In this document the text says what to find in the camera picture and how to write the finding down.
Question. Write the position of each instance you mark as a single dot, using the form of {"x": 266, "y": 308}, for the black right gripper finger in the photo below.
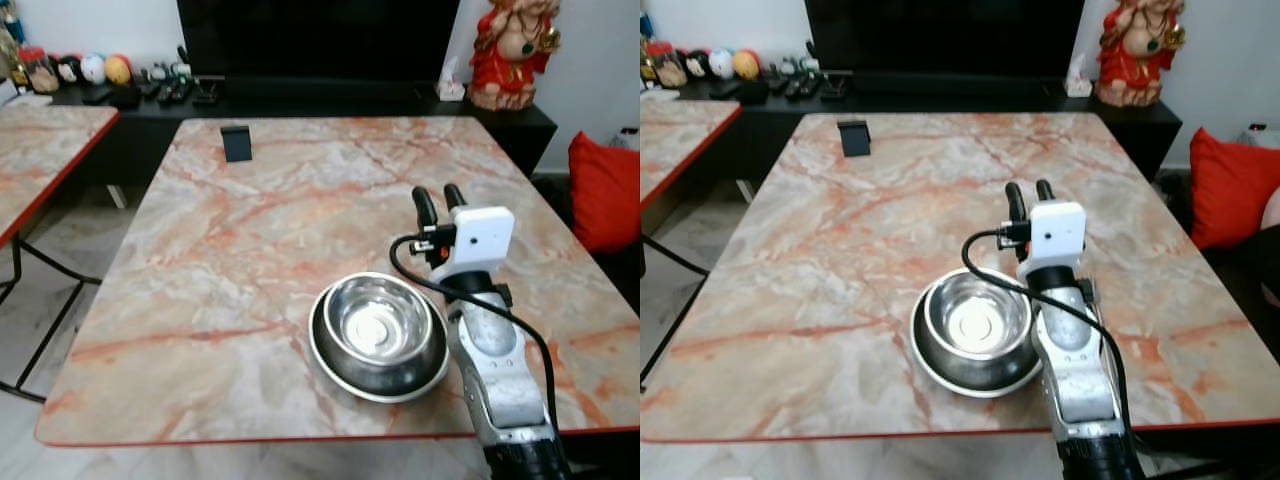
{"x": 427, "y": 210}
{"x": 1016, "y": 204}
{"x": 1045, "y": 191}
{"x": 455, "y": 197}

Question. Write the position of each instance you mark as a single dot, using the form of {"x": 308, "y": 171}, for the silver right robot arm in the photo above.
{"x": 1075, "y": 365}
{"x": 500, "y": 370}

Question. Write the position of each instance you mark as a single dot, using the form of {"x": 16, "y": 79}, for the stainless steel bowl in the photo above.
{"x": 975, "y": 320}
{"x": 375, "y": 325}

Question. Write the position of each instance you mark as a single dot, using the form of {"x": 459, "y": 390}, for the white tissue box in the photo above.
{"x": 1078, "y": 80}
{"x": 451, "y": 85}

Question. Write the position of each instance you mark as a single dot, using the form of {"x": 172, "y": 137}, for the red robed deity statue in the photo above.
{"x": 512, "y": 60}
{"x": 1138, "y": 55}

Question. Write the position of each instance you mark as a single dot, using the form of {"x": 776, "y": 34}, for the red cushion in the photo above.
{"x": 605, "y": 190}
{"x": 1232, "y": 188}

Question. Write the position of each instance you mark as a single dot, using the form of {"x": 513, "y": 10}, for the small black stand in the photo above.
{"x": 236, "y": 143}
{"x": 855, "y": 138}

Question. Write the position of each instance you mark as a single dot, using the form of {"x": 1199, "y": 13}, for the black television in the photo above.
{"x": 320, "y": 40}
{"x": 945, "y": 35}

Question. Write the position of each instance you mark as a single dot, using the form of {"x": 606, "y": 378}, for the black metal table legs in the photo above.
{"x": 50, "y": 320}
{"x": 672, "y": 300}

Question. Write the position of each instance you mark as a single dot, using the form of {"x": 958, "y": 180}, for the gold trophy with blue ball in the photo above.
{"x": 648, "y": 45}

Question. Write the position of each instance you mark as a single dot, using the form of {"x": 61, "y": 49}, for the red lidded snack jar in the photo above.
{"x": 668, "y": 67}
{"x": 38, "y": 72}

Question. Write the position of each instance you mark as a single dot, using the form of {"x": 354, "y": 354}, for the dark egg shaped ornament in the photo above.
{"x": 68, "y": 70}
{"x": 697, "y": 66}

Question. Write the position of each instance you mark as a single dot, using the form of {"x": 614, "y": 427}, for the white egg shaped ornament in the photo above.
{"x": 93, "y": 68}
{"x": 721, "y": 63}

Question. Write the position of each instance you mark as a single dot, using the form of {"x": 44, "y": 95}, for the yellow egg shaped ornament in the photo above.
{"x": 746, "y": 65}
{"x": 118, "y": 70}

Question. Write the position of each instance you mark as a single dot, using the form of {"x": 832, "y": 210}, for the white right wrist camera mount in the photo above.
{"x": 1056, "y": 232}
{"x": 480, "y": 238}

